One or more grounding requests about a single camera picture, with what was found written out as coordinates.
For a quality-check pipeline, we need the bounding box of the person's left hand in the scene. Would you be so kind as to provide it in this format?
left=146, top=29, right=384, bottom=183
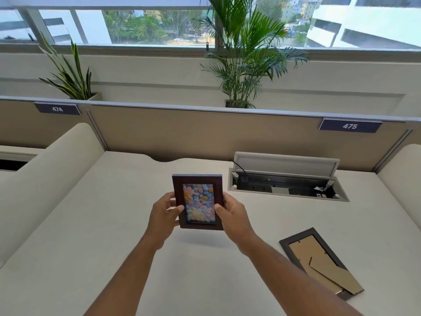
left=147, top=192, right=185, bottom=251

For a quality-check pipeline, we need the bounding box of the person's right hand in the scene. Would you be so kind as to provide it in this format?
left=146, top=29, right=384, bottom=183
left=214, top=192, right=259, bottom=256

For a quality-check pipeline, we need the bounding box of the dark brown picture frame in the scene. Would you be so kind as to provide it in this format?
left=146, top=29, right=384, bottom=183
left=172, top=174, right=225, bottom=231

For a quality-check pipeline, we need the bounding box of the person's right forearm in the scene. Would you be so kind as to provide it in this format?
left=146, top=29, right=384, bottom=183
left=234, top=241, right=362, bottom=316

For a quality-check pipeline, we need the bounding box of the person's left forearm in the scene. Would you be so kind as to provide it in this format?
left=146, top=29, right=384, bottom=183
left=83, top=234, right=172, bottom=316

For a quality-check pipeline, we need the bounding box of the colourful flower photo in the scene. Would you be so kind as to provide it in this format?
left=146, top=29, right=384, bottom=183
left=182, top=183, right=215, bottom=223

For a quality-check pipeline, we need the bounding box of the beige desk partition panel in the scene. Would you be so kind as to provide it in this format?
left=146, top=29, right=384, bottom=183
left=88, top=101, right=413, bottom=172
left=0, top=96, right=107, bottom=152

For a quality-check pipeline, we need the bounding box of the cream curved desk divider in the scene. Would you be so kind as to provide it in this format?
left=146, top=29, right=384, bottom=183
left=376, top=144, right=421, bottom=234
left=0, top=122, right=107, bottom=268

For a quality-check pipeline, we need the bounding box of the dark blue desk number label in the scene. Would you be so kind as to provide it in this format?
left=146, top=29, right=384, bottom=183
left=318, top=118, right=384, bottom=133
left=34, top=102, right=81, bottom=116

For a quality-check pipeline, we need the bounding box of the palm plant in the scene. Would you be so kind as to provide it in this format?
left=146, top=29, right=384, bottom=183
left=192, top=0, right=310, bottom=109

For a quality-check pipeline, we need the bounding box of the snake plant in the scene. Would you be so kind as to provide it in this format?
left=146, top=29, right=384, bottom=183
left=38, top=31, right=93, bottom=101

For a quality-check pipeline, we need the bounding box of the window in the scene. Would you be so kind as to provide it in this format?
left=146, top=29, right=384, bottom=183
left=0, top=0, right=421, bottom=51

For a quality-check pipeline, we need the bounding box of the desk cable box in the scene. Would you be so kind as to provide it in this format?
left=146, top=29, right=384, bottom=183
left=228, top=168, right=350, bottom=203

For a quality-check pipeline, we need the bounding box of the grey cable box lid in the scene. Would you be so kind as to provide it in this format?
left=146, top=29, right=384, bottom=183
left=234, top=151, right=340, bottom=179

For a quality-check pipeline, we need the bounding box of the black picture frame with stand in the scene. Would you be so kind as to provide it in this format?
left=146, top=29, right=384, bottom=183
left=279, top=228, right=365, bottom=301

